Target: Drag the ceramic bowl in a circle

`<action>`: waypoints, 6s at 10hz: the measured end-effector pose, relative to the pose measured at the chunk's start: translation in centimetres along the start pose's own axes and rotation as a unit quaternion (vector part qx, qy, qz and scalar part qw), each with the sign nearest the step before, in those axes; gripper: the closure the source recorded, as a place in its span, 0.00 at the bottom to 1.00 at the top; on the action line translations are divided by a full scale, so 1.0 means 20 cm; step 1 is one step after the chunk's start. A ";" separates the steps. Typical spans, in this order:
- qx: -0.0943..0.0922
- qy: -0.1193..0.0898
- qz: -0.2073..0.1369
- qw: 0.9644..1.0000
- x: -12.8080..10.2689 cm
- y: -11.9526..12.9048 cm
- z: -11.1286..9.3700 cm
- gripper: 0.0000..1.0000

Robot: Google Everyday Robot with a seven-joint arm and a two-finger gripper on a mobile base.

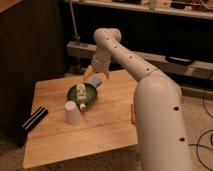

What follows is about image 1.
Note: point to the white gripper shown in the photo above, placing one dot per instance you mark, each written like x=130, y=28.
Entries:
x=100, y=63

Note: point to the green ceramic bowl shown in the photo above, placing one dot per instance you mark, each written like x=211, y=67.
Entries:
x=91, y=93

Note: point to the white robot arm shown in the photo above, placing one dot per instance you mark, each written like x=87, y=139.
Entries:
x=159, y=119

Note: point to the blue sponge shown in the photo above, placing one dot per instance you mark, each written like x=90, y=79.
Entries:
x=95, y=81

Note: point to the metal pole stand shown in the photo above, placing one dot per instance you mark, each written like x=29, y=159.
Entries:
x=75, y=30

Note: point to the white plastic bottle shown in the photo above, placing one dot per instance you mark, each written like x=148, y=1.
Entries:
x=81, y=95

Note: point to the orange marker pen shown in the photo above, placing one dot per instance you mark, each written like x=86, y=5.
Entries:
x=132, y=114

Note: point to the white paper cup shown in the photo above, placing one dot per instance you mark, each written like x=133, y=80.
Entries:
x=72, y=113

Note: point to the dark cabinet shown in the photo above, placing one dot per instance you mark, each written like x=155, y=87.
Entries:
x=32, y=48

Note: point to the wooden shelf with clutter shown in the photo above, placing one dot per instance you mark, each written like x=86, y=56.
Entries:
x=154, y=6

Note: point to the black handle on rail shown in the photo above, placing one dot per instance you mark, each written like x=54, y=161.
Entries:
x=178, y=61

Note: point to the metal beam rail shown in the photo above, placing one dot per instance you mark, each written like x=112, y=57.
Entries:
x=196, y=69

